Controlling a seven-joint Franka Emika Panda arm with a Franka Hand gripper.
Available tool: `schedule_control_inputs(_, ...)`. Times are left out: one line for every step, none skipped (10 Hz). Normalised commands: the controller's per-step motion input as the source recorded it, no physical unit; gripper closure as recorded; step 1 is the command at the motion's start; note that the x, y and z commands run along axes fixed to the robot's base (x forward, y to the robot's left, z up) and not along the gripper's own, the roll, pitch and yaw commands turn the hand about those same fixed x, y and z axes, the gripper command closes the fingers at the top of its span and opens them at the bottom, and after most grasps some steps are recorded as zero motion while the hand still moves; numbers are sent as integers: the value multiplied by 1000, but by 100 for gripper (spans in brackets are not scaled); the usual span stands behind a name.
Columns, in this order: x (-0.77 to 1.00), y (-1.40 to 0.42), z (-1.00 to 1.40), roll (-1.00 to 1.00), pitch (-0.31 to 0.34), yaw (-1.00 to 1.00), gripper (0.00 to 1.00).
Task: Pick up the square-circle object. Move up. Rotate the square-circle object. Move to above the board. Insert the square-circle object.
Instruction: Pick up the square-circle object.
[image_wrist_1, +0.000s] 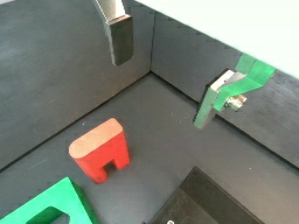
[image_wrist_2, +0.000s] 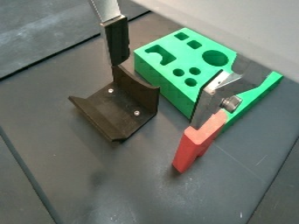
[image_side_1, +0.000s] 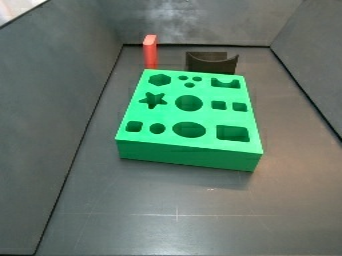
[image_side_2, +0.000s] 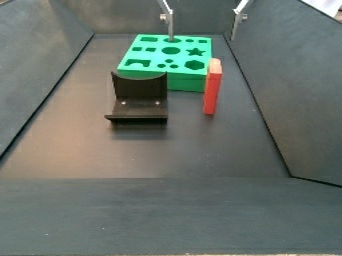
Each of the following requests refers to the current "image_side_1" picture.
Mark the red square-circle peg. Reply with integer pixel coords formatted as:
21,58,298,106
143,34,158,69

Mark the green shape sorter board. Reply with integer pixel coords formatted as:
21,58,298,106
115,69,263,171

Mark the black curved holder stand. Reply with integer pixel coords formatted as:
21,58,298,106
186,52,239,75

